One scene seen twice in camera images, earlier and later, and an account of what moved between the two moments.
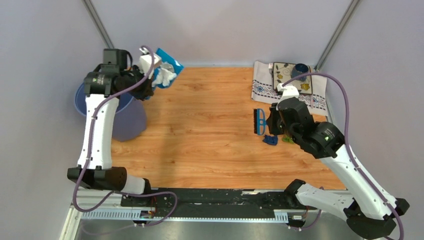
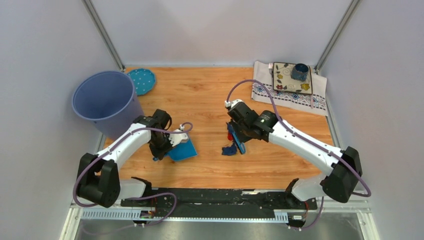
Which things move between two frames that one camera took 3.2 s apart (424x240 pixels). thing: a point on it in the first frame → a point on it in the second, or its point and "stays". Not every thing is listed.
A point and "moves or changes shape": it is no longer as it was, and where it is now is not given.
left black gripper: (146, 91) → (160, 154)
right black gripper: (270, 121) → (243, 139)
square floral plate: (282, 73) stays
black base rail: (178, 202) stays
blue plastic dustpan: (166, 57) → (184, 149)
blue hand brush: (259, 118) moves or changes shape
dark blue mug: (300, 69) stays
